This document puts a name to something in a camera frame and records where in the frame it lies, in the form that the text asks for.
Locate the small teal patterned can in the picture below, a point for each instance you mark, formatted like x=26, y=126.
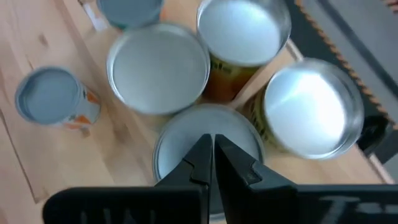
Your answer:
x=130, y=12

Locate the small white oranges can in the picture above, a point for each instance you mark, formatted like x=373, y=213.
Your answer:
x=46, y=96

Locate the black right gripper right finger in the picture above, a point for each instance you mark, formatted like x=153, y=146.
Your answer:
x=311, y=205

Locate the tin can olive label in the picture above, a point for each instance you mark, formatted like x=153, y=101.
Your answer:
x=311, y=109

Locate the pineapple can orange label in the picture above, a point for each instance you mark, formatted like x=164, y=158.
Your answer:
x=242, y=31

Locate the tin can cream label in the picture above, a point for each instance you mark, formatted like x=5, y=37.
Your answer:
x=158, y=68

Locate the black hazard-striped floor mat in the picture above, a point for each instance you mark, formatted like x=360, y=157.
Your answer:
x=311, y=40

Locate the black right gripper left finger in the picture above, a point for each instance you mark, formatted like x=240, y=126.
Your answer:
x=124, y=205

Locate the tin can teal label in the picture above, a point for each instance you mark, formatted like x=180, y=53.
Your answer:
x=180, y=140

